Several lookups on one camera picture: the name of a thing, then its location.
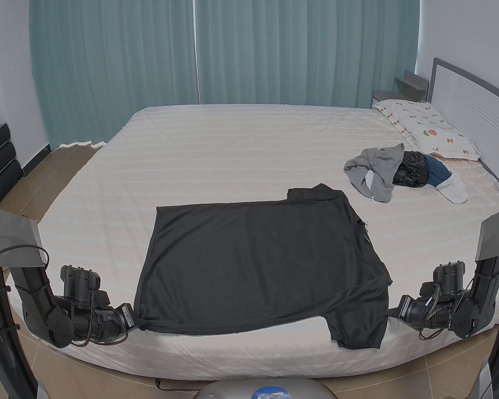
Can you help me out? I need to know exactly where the bed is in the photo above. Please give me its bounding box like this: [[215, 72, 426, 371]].
[[4, 58, 499, 383]]

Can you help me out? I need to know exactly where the grey bedside table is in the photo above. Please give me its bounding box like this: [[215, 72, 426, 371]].
[[372, 70, 430, 105]]

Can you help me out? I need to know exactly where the black patterned garment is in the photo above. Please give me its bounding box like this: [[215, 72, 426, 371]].
[[392, 151, 429, 189]]

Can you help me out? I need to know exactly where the black cable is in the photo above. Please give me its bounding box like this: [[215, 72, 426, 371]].
[[155, 378, 200, 392], [0, 245, 50, 273]]

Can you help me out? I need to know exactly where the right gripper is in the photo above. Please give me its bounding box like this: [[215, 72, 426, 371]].
[[398, 295, 436, 330]]

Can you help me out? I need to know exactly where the white printed pillow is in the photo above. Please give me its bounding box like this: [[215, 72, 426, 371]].
[[372, 99, 483, 160]]

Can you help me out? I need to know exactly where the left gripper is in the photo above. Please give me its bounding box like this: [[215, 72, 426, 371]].
[[93, 303, 136, 342]]

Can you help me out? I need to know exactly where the dark blue garment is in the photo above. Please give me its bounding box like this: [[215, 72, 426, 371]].
[[424, 155, 454, 190]]

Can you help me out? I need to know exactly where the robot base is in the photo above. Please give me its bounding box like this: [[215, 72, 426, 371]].
[[193, 378, 331, 399]]

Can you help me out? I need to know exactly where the blue-green curtain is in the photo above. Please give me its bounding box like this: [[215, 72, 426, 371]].
[[27, 0, 200, 149], [193, 0, 421, 109]]

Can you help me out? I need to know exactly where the black T-shirt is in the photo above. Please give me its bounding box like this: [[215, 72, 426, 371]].
[[133, 183, 393, 350]]

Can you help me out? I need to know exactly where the grey garment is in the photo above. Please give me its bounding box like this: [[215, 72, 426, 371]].
[[343, 143, 406, 203]]

